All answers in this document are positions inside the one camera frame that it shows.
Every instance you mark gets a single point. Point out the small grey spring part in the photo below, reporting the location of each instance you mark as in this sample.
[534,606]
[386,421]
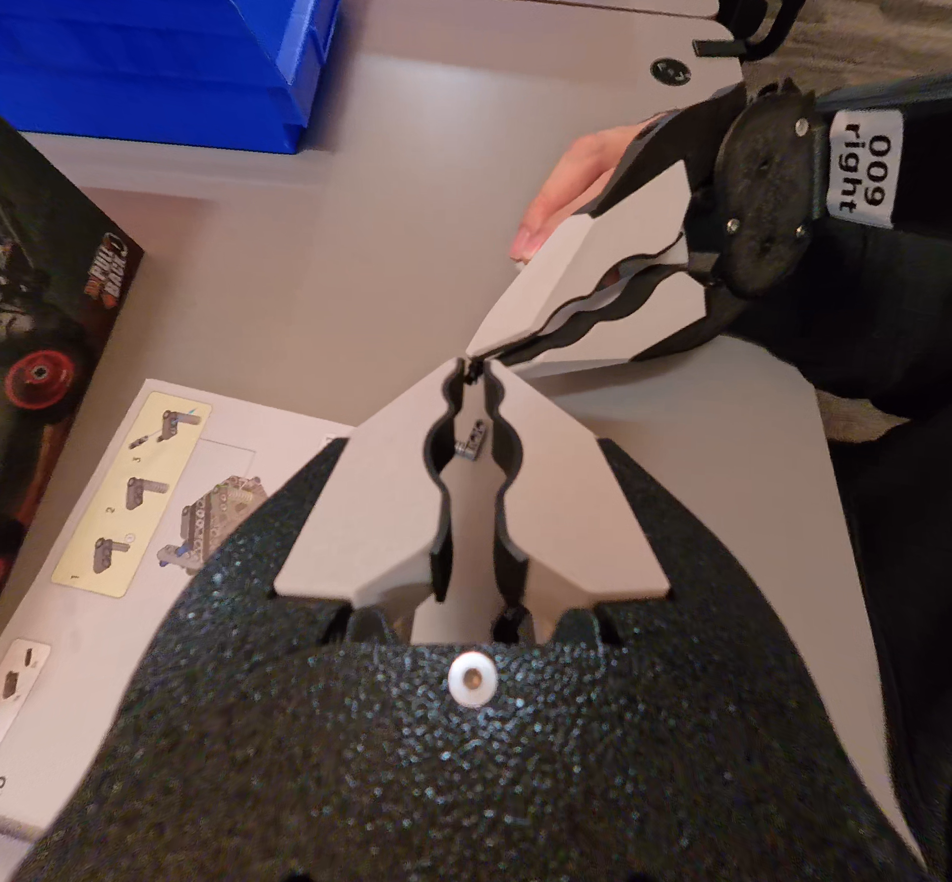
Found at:
[474,439]

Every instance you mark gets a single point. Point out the black toy box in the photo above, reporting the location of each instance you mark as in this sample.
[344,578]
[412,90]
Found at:
[52,287]

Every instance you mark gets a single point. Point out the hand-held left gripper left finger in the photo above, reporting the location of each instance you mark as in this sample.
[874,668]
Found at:
[364,510]

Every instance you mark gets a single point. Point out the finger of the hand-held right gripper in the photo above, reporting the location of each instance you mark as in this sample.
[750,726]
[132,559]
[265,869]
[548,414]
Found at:
[587,355]
[595,242]

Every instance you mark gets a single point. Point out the black desk grommet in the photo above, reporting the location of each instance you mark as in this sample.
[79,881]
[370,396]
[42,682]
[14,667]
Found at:
[671,71]

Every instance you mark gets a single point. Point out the blue plastic bin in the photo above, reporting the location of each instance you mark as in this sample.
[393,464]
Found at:
[149,41]

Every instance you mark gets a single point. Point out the instruction booklet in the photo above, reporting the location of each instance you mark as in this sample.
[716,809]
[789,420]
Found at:
[97,599]

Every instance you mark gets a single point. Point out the person's right hand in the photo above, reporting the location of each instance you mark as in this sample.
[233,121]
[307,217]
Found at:
[573,182]

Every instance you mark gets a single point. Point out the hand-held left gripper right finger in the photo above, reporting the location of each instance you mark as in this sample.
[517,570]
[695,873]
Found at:
[587,517]

